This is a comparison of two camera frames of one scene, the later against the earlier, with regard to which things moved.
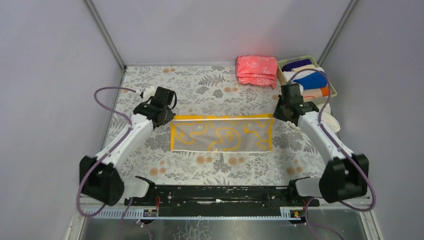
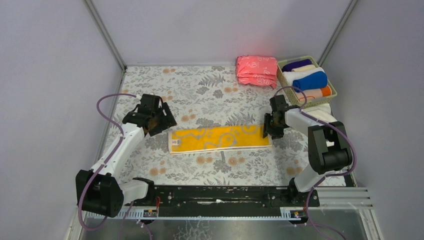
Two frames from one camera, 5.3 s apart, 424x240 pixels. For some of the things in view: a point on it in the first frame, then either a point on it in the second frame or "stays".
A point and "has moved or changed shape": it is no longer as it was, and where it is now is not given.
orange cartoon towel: x=308 y=94 stays
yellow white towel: x=251 y=133 has moved or changed shape
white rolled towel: x=291 y=76 stays
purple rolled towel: x=288 y=67 stays
